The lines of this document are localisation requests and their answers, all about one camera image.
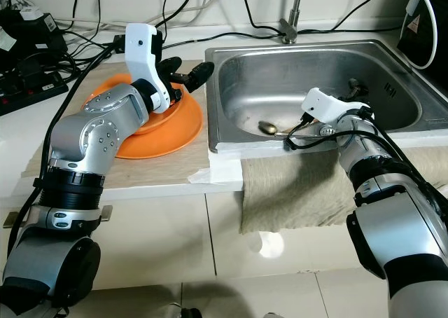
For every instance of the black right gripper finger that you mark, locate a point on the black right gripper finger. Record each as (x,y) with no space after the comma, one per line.
(357,88)

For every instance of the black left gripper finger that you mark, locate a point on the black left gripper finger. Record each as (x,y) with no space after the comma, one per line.
(199,75)
(171,64)

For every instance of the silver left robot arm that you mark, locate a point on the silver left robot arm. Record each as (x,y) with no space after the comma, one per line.
(98,139)

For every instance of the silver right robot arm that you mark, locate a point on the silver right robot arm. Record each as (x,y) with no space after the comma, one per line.
(392,213)

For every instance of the black kitchen appliance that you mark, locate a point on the black kitchen appliance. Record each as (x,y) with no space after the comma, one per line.
(434,31)

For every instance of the steel sink drain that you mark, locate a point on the steel sink drain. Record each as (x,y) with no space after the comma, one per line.
(329,131)

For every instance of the black power adapter brick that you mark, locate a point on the black power adapter brick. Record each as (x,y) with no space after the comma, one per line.
(117,43)

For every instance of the orange plastic plate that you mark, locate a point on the orange plastic plate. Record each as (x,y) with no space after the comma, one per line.
(175,144)

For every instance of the stainless steel sink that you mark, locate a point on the stainless steel sink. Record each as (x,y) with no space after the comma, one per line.
(273,87)

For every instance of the golden metal spoon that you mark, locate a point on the golden metal spoon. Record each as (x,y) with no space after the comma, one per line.
(267,127)

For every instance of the black power strip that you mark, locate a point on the black power strip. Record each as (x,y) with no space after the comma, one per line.
(35,94)

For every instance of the steel faucet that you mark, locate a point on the steel faucet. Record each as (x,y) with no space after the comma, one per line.
(290,24)

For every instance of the black power supply box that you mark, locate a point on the black power supply box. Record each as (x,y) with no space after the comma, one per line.
(35,38)

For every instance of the beige hanging towel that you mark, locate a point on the beige hanging towel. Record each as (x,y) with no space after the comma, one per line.
(294,192)

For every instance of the white cabinet door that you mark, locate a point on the white cabinet door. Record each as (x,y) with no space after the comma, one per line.
(287,255)
(161,241)

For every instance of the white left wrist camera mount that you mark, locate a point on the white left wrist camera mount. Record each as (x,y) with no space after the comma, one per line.
(141,48)

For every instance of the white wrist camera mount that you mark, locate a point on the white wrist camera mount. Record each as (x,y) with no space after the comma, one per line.
(325,102)
(141,48)

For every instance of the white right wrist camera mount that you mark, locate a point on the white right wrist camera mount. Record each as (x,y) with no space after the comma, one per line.
(325,102)

